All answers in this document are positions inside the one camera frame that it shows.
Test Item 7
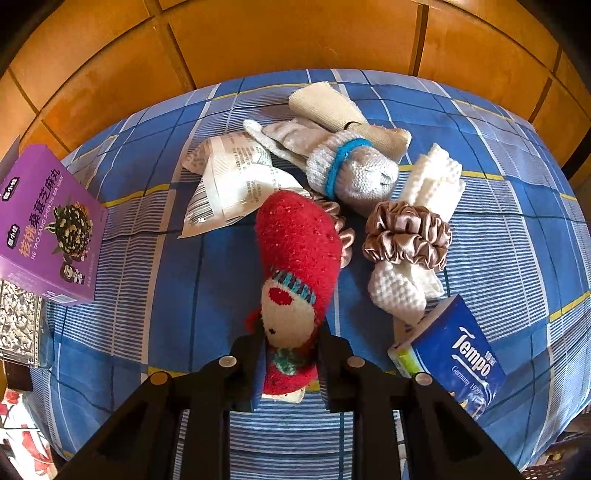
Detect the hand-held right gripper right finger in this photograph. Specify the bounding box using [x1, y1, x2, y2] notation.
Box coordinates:
[318, 331, 525, 480]

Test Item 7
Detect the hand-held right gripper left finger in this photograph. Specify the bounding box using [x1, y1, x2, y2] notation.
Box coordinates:
[67, 336, 269, 480]

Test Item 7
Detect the blue tissue pack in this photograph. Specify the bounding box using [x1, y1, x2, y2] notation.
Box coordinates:
[387, 294, 509, 418]

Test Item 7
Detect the red fuzzy snowman sock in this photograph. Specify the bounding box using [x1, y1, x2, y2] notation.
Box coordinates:
[245, 188, 345, 401]

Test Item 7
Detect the white waffle cloth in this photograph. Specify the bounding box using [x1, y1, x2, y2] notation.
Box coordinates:
[367, 143, 467, 324]

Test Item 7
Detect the blue plaid bed sheet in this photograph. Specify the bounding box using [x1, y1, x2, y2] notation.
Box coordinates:
[41, 68, 591, 480]

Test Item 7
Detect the pink satin scrunchie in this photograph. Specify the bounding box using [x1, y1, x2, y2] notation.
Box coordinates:
[309, 194, 355, 269]

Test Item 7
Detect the brown satin scrunchie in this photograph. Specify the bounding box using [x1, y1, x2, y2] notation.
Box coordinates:
[362, 200, 453, 273]

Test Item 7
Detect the white printed plastic packet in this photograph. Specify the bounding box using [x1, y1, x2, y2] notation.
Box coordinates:
[178, 134, 305, 240]

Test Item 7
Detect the grey knitted glove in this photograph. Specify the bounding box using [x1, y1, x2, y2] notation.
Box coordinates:
[242, 119, 400, 206]

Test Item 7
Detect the black white patterned cloth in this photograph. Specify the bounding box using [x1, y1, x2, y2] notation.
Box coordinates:
[0, 277, 47, 367]

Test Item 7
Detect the red floral cloth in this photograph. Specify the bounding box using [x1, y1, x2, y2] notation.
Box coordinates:
[0, 388, 65, 480]

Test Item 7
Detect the brown plastic basket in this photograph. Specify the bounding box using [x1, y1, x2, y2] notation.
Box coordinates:
[522, 429, 591, 480]

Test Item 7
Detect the purple snack box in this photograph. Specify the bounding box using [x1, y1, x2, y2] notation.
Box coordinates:
[0, 144, 108, 306]

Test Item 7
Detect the beige rolled cloth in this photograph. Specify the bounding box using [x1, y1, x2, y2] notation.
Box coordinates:
[288, 82, 411, 160]

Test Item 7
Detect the wooden panel headboard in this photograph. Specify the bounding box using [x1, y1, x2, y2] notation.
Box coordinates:
[0, 0, 591, 176]

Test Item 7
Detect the blue hair tie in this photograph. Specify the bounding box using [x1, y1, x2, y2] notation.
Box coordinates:
[323, 138, 372, 197]

